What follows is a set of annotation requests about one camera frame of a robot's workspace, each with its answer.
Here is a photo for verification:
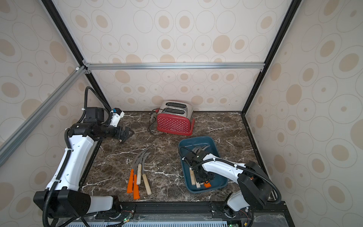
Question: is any orange handle sickle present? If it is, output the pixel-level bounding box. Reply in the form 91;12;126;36
127;150;147;194
133;158;140;200
203;181;211;188

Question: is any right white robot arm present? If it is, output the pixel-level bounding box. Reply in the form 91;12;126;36
180;150;282;212

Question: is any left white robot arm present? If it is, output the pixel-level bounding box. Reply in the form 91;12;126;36
33;86;134;227

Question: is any teal plastic storage box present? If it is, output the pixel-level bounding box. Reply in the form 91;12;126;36
178;136;228;194

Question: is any red dotted toaster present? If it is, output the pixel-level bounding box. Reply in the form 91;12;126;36
157;100;195;136

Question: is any black toaster power cable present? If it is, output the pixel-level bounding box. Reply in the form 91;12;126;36
147;107;161;134

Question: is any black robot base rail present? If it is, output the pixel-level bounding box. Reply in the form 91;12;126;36
52;201;294;227

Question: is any aluminium frame rail back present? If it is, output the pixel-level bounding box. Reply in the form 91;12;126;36
86;62;265;70

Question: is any aluminium frame rail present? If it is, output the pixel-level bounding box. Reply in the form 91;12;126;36
1;66;86;165
86;62;265;70

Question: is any aluminium frame rail left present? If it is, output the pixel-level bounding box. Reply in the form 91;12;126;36
1;66;86;165

